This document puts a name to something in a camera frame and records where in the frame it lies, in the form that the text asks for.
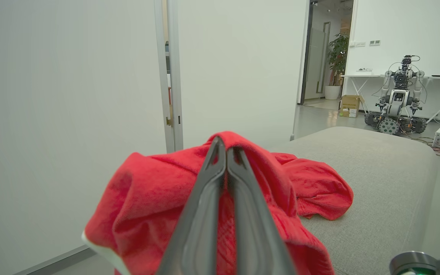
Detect round grey robot part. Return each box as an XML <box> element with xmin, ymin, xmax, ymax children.
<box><xmin>389</xmin><ymin>251</ymin><xmax>440</xmax><ymax>275</ymax></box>

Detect green potted plant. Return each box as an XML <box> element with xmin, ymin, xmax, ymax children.
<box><xmin>327</xmin><ymin>34</ymin><xmax>349</xmax><ymax>86</ymax></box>

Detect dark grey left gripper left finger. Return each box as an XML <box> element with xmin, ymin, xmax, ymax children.
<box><xmin>155</xmin><ymin>136</ymin><xmax>228</xmax><ymax>275</ymax></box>

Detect white plant pot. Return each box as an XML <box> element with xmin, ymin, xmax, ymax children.
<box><xmin>325</xmin><ymin>85</ymin><xmax>342</xmax><ymax>100</ymax></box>

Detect grey partition bottom rail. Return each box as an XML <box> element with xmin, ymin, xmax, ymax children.
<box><xmin>14</xmin><ymin>244</ymin><xmax>98</xmax><ymax>275</ymax></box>

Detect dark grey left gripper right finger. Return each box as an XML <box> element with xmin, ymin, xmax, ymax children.
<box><xmin>226</xmin><ymin>146</ymin><xmax>297</xmax><ymax>275</ymax></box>

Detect wheeled background robot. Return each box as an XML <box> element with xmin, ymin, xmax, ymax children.
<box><xmin>364</xmin><ymin>55</ymin><xmax>429</xmax><ymax>135</ymax></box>

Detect red cloth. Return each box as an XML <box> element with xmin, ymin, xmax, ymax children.
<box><xmin>82</xmin><ymin>131</ymin><xmax>354</xmax><ymax>275</ymax></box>

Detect grey fabric sofa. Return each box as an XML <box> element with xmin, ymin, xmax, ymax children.
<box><xmin>270</xmin><ymin>126</ymin><xmax>440</xmax><ymax>275</ymax></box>

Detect glass door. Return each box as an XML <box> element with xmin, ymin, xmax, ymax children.
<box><xmin>315</xmin><ymin>22</ymin><xmax>331</xmax><ymax>94</ymax></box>

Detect red floor cables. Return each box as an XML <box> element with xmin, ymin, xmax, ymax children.
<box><xmin>411</xmin><ymin>136</ymin><xmax>440</xmax><ymax>158</ymax></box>

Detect brown cardboard box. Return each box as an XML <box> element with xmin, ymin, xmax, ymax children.
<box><xmin>339</xmin><ymin>95</ymin><xmax>365</xmax><ymax>118</ymax></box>

